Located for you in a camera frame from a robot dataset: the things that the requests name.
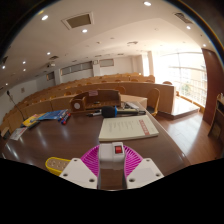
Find wooden chair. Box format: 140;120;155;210
146;87;161;118

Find white charger with red switch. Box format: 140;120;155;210
98;141;126;171

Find wooden desk organizer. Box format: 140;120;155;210
69;88;122;114

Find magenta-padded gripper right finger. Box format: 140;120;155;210
123;144;165;190

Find white and red leaflet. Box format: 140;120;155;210
9;126;28;141

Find white notebook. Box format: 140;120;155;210
98;114;160;143

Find rows of wooden auditorium seats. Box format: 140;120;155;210
0;72;156;134

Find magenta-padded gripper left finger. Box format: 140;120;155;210
59;144;101;190

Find black handheld microphone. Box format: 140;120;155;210
100;105;147;118

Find black marker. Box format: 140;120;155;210
86;110;103;118

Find wooden shelf unit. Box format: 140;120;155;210
208;93;224;144

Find slatted ceiling air vent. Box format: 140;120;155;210
173;12;194;24

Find large bright window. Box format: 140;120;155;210
153;51;208;108

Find recessed ceiling lights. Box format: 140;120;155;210
1;1;209;73

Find square ceiling air vent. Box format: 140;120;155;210
61;11;95;30

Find black remote control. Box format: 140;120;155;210
27;120;42;131

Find red capped marker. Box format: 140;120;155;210
63;113;72;126
60;111;69;123

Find black gooseneck microphone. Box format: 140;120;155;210
5;89;26;121

